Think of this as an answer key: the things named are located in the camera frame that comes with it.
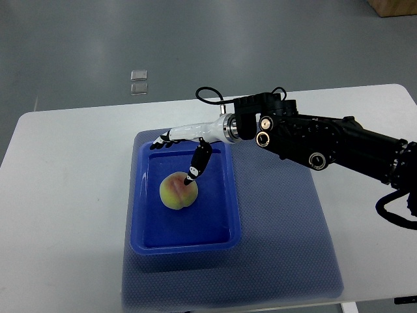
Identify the blue grey mesh mat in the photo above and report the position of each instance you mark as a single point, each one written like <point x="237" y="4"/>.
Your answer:
<point x="285" y="253"/>

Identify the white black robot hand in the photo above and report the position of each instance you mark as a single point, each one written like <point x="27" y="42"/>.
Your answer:
<point x="204" y="134"/>

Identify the white table leg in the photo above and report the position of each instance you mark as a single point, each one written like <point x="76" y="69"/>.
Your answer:
<point x="349" y="307"/>

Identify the blue plastic tray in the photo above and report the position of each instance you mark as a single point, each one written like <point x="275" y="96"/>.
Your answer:
<point x="211" y="223"/>

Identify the upper metal floor plate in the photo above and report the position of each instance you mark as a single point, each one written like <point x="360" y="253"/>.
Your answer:
<point x="138" y="75"/>

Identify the peach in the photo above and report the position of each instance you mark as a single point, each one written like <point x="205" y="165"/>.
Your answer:
<point x="174" y="194"/>

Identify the wooden box corner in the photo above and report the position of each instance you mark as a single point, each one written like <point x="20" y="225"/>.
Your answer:
<point x="393" y="8"/>

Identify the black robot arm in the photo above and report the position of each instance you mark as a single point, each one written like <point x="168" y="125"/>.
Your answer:
<point x="273" y="121"/>

